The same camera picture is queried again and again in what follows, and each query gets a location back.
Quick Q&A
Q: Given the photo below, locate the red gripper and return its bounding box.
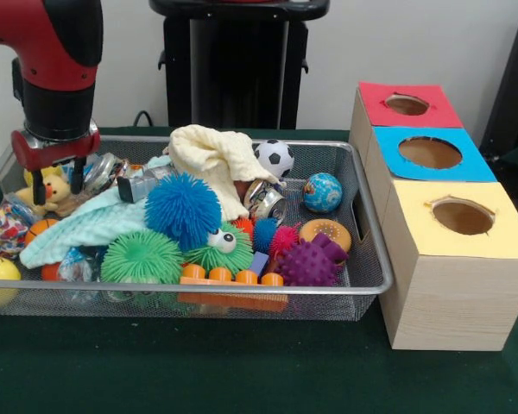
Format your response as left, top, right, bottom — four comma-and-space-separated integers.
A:
10, 119, 101, 206

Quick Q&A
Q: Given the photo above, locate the yellow duck plush toy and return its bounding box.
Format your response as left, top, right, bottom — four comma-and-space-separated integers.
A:
16, 170, 73, 215

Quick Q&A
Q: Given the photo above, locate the blue puffer ball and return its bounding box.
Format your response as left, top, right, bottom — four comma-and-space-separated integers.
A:
144, 172, 223, 252

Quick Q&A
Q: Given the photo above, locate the cream muslin cloth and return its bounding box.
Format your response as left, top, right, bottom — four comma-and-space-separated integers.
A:
163, 123, 286, 220

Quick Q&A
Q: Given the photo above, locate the silver mesh bin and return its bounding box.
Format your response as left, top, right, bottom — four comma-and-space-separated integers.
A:
0, 134, 395, 323

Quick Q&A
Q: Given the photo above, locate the wooden box with three holes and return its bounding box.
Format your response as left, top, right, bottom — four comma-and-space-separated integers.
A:
348, 80, 518, 353

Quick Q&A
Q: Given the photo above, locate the mint green muslin cloth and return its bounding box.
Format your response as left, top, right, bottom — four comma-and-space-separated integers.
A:
19, 187, 156, 268

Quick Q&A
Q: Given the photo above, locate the grey plastic toy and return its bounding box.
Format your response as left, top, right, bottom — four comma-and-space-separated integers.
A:
116, 166, 178, 204

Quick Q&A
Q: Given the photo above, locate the green puffer ball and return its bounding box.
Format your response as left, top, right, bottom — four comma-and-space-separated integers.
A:
100, 230, 186, 285

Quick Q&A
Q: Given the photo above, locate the orange building block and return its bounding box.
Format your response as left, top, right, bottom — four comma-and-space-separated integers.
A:
179, 263, 291, 314

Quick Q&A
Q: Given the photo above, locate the green fuzzy ball with eyes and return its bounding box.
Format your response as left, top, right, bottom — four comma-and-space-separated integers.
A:
183, 222, 255, 281

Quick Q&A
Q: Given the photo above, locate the black and white soccer ball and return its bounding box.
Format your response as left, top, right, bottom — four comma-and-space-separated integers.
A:
253, 138, 295, 179

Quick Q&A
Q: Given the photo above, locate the purple spiky ball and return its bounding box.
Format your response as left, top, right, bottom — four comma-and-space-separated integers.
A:
277, 239, 342, 288

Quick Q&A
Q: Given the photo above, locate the dark green tablecloth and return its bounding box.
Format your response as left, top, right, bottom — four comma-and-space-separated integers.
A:
0, 125, 518, 414

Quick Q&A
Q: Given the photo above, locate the blue globe ball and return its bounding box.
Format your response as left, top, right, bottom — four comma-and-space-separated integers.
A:
302, 172, 344, 215

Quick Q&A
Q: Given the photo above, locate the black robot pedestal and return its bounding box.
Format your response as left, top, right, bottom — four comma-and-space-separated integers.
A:
148, 0, 342, 130

